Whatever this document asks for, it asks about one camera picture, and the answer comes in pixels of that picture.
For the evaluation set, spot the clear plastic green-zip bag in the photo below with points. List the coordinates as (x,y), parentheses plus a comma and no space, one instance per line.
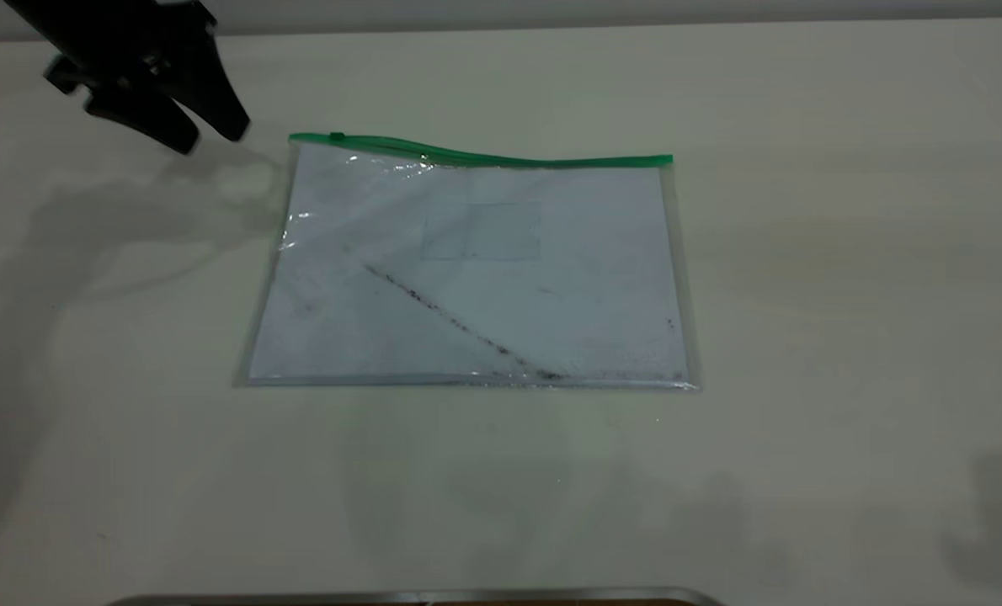
(484,278)

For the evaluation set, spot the grey metal rim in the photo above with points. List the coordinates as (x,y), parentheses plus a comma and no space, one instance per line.
(417,598)

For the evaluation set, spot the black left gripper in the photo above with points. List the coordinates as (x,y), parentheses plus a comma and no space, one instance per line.
(122,42)

